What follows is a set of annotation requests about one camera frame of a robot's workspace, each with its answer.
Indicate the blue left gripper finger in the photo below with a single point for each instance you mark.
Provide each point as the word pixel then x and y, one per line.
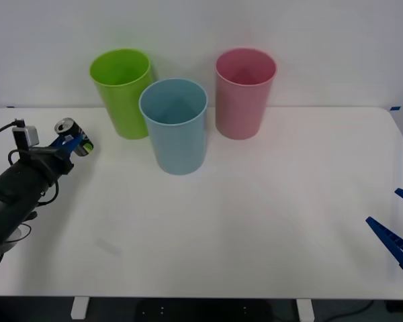
pixel 74 144
pixel 58 142

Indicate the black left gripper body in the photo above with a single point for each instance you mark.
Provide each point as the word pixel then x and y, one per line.
pixel 47 161

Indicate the black drink can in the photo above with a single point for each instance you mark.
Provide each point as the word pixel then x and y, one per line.
pixel 72 129

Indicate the yellow-green plastic bin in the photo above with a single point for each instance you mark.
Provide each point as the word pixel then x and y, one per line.
pixel 121 100

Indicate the pale blue plastic bin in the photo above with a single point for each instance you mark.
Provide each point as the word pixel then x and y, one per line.
pixel 179 147

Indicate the white table leg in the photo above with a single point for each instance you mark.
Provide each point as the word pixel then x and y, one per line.
pixel 305 310
pixel 79 308

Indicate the pink plastic bin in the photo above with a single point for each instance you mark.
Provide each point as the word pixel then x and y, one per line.
pixel 242 107

